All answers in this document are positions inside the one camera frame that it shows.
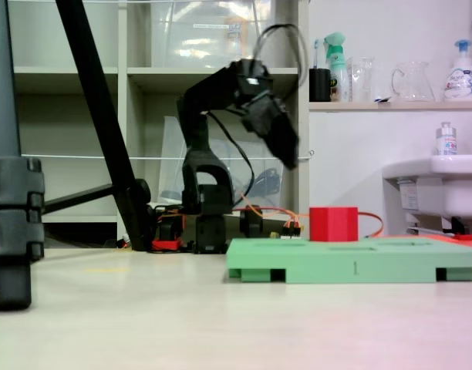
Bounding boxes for clear glass pitcher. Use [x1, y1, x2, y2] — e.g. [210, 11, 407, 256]
[391, 61, 437, 103]

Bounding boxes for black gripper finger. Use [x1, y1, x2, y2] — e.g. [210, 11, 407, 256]
[274, 98, 301, 170]
[260, 115, 294, 170]

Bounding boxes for thin orange wire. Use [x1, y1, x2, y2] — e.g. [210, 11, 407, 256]
[235, 190, 384, 239]

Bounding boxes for thin white cord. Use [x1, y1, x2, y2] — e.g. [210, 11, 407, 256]
[19, 150, 315, 162]

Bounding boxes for green spray bottle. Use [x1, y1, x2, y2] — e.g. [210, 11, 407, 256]
[322, 32, 352, 103]

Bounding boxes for clear glass beaker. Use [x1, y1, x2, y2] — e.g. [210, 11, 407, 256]
[349, 56, 376, 103]

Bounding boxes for red octagonal pillar block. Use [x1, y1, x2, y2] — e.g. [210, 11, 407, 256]
[308, 206, 359, 243]

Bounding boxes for small clear sanitizer bottle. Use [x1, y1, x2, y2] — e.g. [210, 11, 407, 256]
[435, 121, 458, 156]

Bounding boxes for clear plastic storage bin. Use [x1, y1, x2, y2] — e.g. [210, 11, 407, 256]
[149, 0, 278, 69]

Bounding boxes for black tripod leg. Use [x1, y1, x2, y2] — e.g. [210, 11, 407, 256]
[42, 0, 154, 252]
[0, 0, 46, 311]

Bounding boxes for white pump soap bottle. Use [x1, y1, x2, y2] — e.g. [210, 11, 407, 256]
[443, 39, 472, 103]

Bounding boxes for black servo cable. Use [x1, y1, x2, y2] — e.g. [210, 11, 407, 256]
[252, 23, 310, 89]
[207, 110, 256, 194]

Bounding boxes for clear plastic file tray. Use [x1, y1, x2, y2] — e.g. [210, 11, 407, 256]
[157, 115, 290, 212]

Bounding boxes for beige wall shelf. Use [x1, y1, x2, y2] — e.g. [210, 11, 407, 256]
[308, 100, 472, 113]

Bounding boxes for black cup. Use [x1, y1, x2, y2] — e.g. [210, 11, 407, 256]
[308, 68, 332, 103]

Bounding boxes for small red and black clamp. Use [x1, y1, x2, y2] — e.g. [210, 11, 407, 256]
[450, 217, 472, 241]

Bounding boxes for white sink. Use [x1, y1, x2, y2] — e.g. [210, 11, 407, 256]
[382, 153, 472, 233]

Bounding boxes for controller circuit board with wires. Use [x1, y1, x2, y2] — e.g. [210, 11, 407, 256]
[280, 220, 303, 239]

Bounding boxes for coiled black cable bundle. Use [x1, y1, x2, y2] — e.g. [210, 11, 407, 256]
[243, 166, 284, 198]

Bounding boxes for beige shelf unit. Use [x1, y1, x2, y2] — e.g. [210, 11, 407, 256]
[6, 0, 311, 248]

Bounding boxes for green shape sorting board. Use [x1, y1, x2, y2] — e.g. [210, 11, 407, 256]
[224, 237, 472, 285]

